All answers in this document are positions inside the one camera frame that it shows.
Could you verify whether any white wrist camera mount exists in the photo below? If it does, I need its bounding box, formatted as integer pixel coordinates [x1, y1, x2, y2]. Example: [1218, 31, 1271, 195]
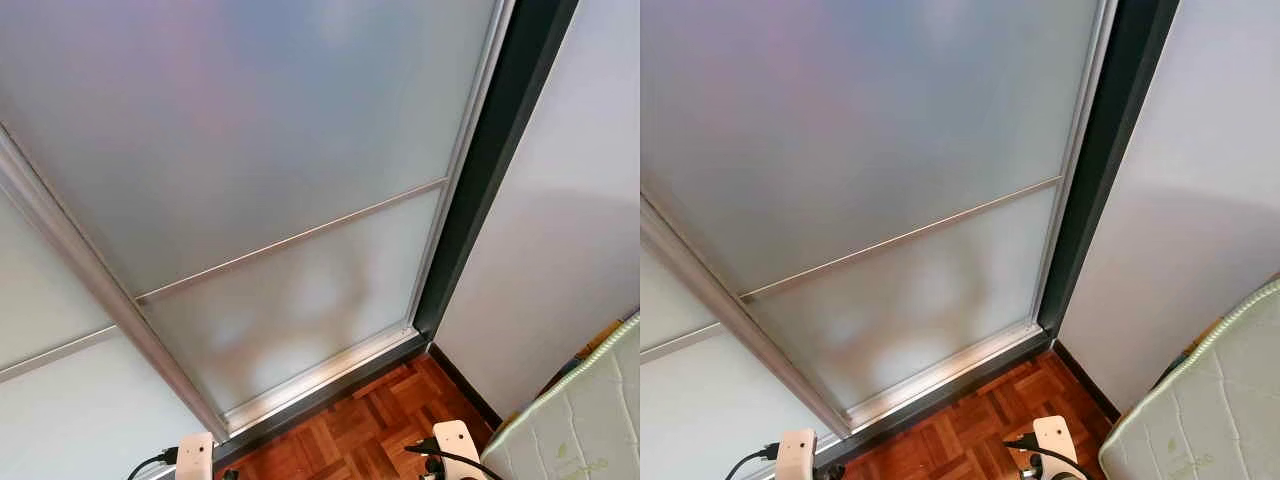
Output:
[432, 420, 488, 480]
[778, 428, 819, 480]
[175, 432, 215, 480]
[1033, 415, 1080, 480]

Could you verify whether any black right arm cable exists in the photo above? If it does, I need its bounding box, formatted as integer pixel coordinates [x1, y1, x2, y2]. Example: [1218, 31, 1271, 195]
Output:
[1003, 435, 1091, 480]
[405, 437, 506, 480]

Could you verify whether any white quilted mattress green trim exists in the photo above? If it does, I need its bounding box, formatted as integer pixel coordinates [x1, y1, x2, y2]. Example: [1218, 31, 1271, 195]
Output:
[1098, 272, 1280, 480]
[480, 315, 640, 480]

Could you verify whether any dark brown skirting board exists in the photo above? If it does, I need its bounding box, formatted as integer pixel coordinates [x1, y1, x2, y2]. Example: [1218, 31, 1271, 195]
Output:
[428, 343, 504, 431]
[1052, 340, 1123, 423]

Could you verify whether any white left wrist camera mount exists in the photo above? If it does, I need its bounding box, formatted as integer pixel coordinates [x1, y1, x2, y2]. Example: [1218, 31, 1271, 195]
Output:
[778, 428, 819, 480]
[175, 432, 215, 480]

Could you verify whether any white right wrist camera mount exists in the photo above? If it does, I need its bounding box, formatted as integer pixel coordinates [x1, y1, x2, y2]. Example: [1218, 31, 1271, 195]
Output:
[432, 420, 488, 480]
[1033, 415, 1080, 480]

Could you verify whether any dark green door frame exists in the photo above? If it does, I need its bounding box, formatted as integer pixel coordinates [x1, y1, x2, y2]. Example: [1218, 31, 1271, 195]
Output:
[815, 0, 1182, 471]
[213, 0, 581, 471]

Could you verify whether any frosted glass sliding door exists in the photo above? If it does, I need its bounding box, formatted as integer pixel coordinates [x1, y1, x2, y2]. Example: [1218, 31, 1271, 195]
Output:
[640, 235, 837, 480]
[0, 0, 517, 438]
[0, 185, 213, 480]
[640, 0, 1120, 438]

